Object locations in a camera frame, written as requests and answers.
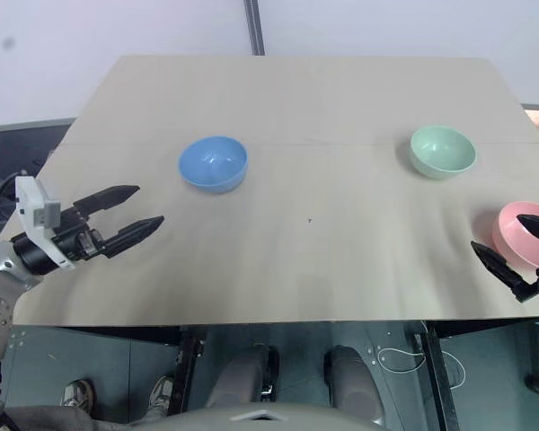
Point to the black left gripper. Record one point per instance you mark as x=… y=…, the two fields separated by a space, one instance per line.
x=78 y=240

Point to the pink bowl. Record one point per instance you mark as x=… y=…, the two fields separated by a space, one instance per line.
x=512 y=233

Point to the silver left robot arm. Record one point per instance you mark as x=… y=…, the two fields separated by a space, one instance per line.
x=0 y=269

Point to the blue bowl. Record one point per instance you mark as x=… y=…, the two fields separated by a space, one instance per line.
x=213 y=164

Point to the green bowl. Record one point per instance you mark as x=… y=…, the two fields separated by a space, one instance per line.
x=442 y=152

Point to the black table leg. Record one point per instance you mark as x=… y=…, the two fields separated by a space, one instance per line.
x=440 y=381
x=186 y=368

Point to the grey sneaker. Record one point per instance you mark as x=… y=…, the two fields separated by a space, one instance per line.
x=162 y=395
x=77 y=393

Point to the dark rounded robot leg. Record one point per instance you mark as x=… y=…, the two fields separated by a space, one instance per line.
x=355 y=386
x=242 y=377

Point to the grey trouser leg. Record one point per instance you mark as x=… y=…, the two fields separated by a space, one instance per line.
x=63 y=419

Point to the dark vertical pole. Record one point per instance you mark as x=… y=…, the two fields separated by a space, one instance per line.
x=254 y=27

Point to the grey robot torso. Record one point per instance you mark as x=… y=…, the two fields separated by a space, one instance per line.
x=260 y=419

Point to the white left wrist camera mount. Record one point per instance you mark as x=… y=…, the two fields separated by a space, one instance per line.
x=35 y=208

